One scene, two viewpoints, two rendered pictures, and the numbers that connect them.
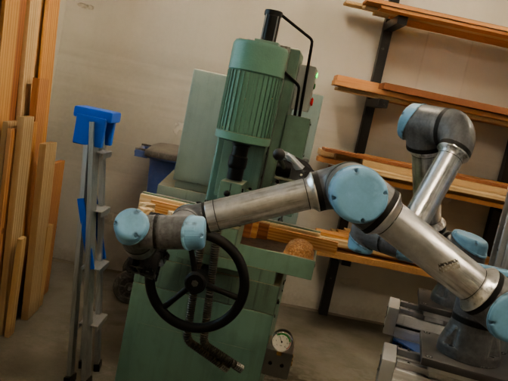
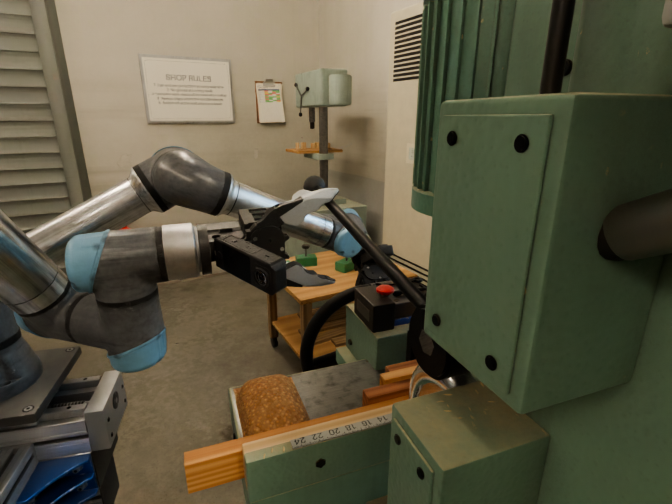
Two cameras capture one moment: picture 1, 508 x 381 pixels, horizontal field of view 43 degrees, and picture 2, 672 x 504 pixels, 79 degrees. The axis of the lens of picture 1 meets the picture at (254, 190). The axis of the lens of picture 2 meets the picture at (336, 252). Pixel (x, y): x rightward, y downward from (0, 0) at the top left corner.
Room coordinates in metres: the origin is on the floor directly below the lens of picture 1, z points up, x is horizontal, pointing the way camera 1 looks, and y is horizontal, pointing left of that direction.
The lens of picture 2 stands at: (2.38, -0.30, 1.29)
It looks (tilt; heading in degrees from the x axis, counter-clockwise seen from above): 18 degrees down; 154
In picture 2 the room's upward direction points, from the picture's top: straight up
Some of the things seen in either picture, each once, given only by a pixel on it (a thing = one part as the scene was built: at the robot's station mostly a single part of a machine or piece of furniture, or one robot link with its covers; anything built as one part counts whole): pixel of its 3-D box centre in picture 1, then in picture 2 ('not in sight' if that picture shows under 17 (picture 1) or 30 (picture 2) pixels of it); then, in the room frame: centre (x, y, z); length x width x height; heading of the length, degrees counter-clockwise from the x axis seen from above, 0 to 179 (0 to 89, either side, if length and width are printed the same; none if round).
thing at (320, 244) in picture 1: (242, 226); (428, 407); (2.02, 0.01, 0.92); 0.62 x 0.02 x 0.04; 84
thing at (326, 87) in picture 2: not in sight; (324, 191); (-0.24, 0.88, 0.79); 0.62 x 0.48 x 1.58; 1
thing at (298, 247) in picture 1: (300, 246); (271, 400); (1.92, -0.17, 0.92); 0.14 x 0.09 x 0.04; 174
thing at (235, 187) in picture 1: (232, 193); not in sight; (2.05, 0.07, 1.02); 0.14 x 0.07 x 0.09; 174
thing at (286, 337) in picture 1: (281, 342); not in sight; (1.79, -0.17, 0.65); 0.06 x 0.04 x 0.08; 84
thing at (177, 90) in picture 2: not in sight; (190, 90); (-0.99, 0.14, 1.48); 0.64 x 0.02 x 0.46; 93
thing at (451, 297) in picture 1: (457, 289); not in sight; (2.00, -0.70, 0.87); 0.15 x 0.15 x 0.10
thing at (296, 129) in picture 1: (295, 137); (531, 240); (2.23, -0.10, 1.23); 0.09 x 0.08 x 0.15; 174
